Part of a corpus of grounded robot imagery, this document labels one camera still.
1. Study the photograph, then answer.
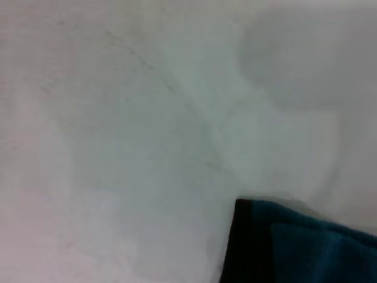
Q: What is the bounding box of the blue rag with black trim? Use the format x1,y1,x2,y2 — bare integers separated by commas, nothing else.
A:
220,198,377,283

